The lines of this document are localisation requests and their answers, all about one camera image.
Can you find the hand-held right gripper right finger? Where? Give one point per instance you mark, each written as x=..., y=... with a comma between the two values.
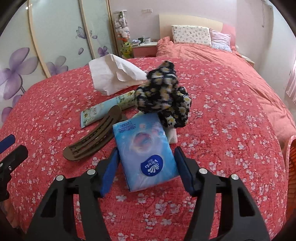
x=185, y=171

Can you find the pink striped pillow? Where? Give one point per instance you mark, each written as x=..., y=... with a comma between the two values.
x=220, y=40

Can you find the clear tube of plush toys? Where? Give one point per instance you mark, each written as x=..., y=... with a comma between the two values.
x=122, y=25

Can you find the brown hair clip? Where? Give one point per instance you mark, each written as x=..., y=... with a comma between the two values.
x=92, y=139

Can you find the small white towel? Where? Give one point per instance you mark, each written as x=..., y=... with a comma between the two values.
x=172, y=136

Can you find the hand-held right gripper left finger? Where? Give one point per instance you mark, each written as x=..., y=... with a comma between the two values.
x=109, y=171

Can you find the orange plastic laundry basket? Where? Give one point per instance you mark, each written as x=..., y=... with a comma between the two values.
x=292, y=157

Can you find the flower print sliding wardrobe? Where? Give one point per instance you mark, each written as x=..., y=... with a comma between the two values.
x=57, y=34

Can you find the white mug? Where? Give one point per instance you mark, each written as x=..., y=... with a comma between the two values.
x=147, y=40

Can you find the black floral scrunchie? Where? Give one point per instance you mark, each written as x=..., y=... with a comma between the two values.
x=159, y=92

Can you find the dark mug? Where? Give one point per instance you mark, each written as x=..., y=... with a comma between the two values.
x=140, y=40

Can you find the green floral tissue pack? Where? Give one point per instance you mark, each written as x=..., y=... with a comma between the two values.
x=101, y=109

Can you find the pink nightstand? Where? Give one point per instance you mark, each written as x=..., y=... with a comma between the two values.
x=144, y=50

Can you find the beige pink bed headboard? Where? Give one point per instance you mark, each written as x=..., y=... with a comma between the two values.
x=185, y=20

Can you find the pink duvet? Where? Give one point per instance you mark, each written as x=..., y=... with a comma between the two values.
x=242, y=67

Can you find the red floral blanket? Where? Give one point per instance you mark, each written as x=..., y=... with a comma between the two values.
x=219, y=127

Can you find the white floral pillow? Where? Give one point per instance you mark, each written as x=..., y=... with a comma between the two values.
x=192, y=36

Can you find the beige nightstand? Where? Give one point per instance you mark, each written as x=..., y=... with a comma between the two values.
x=248, y=60

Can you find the white wall socket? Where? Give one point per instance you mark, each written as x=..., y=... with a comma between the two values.
x=147, y=11

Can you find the pink curtain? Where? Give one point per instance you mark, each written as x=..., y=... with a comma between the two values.
x=291, y=85

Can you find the blue tissue pack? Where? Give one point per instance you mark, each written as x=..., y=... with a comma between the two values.
x=143, y=148

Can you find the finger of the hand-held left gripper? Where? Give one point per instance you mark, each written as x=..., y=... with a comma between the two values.
x=8, y=141

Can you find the green plush toy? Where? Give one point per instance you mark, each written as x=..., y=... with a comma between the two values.
x=127, y=49

